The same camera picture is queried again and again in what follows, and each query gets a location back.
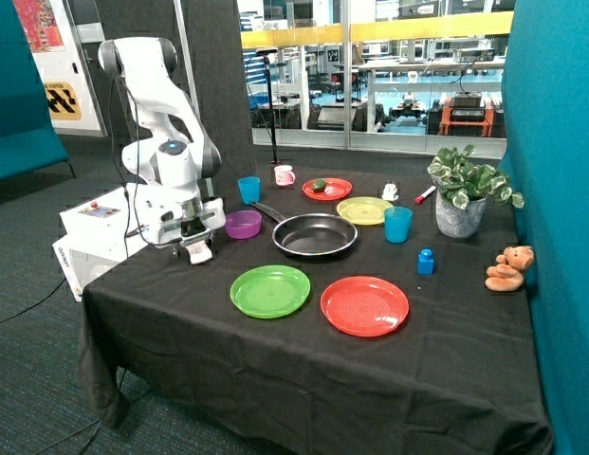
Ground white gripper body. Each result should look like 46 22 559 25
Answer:
144 197 226 247

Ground white sponge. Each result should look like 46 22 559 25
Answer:
185 241 212 264

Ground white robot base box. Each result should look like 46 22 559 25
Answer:
53 183 178 301

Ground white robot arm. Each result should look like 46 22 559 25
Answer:
99 37 226 264

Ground black frying pan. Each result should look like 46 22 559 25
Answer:
250 202 359 258

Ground purple plastic bowl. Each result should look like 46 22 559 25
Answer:
225 210 262 240

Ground blue cup near robot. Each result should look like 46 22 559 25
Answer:
238 176 262 205

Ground green plate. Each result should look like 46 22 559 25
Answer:
230 264 311 319

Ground pink mug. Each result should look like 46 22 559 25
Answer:
274 165 296 187

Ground green vegetable toy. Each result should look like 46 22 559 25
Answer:
310 178 326 192

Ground small red plate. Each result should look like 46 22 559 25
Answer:
302 177 353 201

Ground black tablecloth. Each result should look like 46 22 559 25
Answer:
75 165 556 455

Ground yellow plate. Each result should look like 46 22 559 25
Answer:
337 196 393 226

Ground large red plate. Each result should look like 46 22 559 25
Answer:
320 276 410 337

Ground black tripod stand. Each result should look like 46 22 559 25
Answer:
255 46 281 166

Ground teal sofa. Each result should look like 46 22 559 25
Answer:
0 1 69 181

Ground white power adapter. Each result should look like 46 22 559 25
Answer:
381 182 399 202

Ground blue cup right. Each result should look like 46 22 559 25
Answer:
384 207 413 244

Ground red marker pen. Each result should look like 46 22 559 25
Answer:
414 186 437 205

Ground blue toy block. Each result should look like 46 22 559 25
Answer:
416 248 434 275

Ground potted plant grey pot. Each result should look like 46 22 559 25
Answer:
428 144 525 239

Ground brown teddy bear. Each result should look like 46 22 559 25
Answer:
485 246 535 292

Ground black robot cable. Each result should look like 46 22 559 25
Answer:
106 70 157 260

